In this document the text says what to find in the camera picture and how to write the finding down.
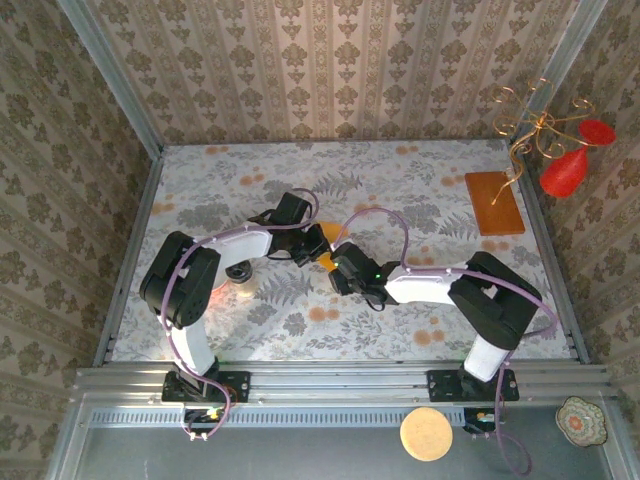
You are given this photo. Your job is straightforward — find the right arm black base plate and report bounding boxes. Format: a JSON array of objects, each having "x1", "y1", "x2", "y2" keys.
[{"x1": 427, "y1": 368, "x2": 520, "y2": 403}]

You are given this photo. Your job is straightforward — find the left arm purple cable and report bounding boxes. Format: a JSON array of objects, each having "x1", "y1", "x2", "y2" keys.
[{"x1": 162, "y1": 187, "x2": 321, "y2": 442}]

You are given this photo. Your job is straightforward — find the floral table cover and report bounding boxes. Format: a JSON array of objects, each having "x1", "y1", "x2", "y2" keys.
[{"x1": 110, "y1": 139, "x2": 574, "y2": 362}]

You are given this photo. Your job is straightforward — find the small patterned dish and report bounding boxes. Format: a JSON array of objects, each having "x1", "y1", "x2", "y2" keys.
[{"x1": 555, "y1": 396, "x2": 609, "y2": 449}]

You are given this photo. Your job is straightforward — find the round cork coaster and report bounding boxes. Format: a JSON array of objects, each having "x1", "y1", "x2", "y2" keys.
[{"x1": 399, "y1": 406, "x2": 454, "y2": 462}]

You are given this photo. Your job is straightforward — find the brown wooden board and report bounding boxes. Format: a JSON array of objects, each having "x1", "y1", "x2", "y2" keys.
[{"x1": 464, "y1": 171, "x2": 527, "y2": 236}]

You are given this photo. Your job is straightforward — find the glass jar with black lid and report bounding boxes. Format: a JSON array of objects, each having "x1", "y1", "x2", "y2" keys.
[{"x1": 225, "y1": 264, "x2": 257, "y2": 299}]

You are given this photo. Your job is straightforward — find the red wine glass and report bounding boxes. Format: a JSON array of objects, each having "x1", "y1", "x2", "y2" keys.
[{"x1": 539, "y1": 119, "x2": 617, "y2": 199}]

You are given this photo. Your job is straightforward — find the gold wire stand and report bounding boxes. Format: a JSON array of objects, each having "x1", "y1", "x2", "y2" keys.
[{"x1": 491, "y1": 77, "x2": 596, "y2": 206}]

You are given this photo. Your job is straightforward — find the aluminium table side rail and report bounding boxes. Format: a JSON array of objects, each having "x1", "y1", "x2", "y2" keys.
[
  {"x1": 509, "y1": 139, "x2": 592, "y2": 365},
  {"x1": 93, "y1": 147, "x2": 165, "y2": 366}
]

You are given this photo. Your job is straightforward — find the slotted grey cable duct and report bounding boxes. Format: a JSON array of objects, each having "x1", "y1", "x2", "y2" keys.
[{"x1": 82, "y1": 405, "x2": 469, "y2": 430}]

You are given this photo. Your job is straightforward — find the small controller board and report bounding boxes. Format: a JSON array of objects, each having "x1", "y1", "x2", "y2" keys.
[
  {"x1": 462, "y1": 407, "x2": 507, "y2": 435},
  {"x1": 182, "y1": 405, "x2": 225, "y2": 432}
]

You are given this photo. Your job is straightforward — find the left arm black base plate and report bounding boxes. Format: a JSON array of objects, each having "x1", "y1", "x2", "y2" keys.
[{"x1": 160, "y1": 370, "x2": 252, "y2": 404}]

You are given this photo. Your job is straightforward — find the aluminium corner post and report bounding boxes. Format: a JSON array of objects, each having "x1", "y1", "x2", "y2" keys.
[
  {"x1": 55, "y1": 0, "x2": 165, "y2": 154},
  {"x1": 514, "y1": 0, "x2": 610, "y2": 146}
]

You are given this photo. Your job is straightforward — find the wide aluminium base rail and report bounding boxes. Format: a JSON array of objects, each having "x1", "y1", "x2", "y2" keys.
[{"x1": 73, "y1": 360, "x2": 615, "y2": 406}]

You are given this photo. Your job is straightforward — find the orange square paper sheet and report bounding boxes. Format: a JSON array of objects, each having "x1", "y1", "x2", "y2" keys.
[{"x1": 316, "y1": 220, "x2": 350, "y2": 272}]

